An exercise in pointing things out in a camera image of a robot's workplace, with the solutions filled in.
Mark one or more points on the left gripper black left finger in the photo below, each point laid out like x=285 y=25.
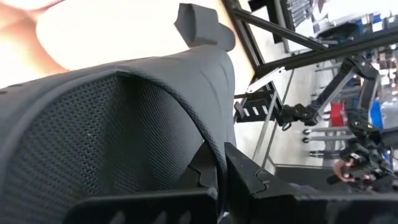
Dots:
x=203 y=171

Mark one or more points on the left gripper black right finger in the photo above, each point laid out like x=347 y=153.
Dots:
x=245 y=186

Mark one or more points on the pink slide sandal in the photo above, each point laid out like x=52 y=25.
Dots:
x=15 y=31
x=109 y=31

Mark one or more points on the person's hand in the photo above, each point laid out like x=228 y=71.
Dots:
x=342 y=171

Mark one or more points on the red box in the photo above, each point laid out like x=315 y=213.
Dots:
x=338 y=114

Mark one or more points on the black metal table frame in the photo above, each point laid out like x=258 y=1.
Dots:
x=342 y=48

